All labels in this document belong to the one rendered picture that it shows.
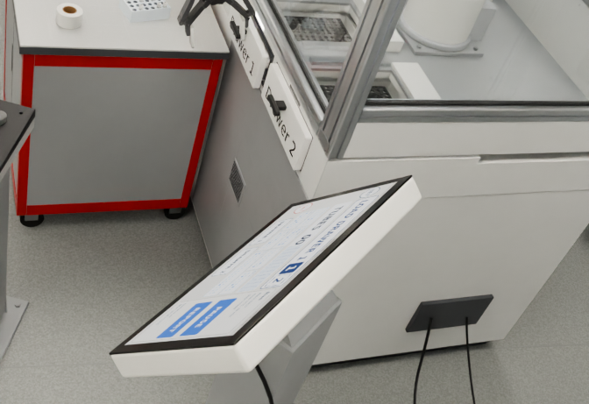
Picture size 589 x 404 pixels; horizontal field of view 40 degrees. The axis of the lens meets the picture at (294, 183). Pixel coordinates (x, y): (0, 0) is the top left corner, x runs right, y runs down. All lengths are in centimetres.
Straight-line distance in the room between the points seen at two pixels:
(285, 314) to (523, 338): 195
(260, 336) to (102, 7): 151
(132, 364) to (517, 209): 130
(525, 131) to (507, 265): 58
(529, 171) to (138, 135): 117
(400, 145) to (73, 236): 131
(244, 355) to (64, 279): 161
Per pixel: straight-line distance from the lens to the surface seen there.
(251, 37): 217
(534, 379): 295
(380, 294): 234
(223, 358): 114
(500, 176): 213
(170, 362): 123
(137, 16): 240
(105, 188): 267
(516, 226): 236
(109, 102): 243
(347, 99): 172
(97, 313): 259
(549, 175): 224
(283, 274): 125
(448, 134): 192
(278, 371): 139
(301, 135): 190
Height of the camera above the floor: 208
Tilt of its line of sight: 41 degrees down
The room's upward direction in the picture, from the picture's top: 20 degrees clockwise
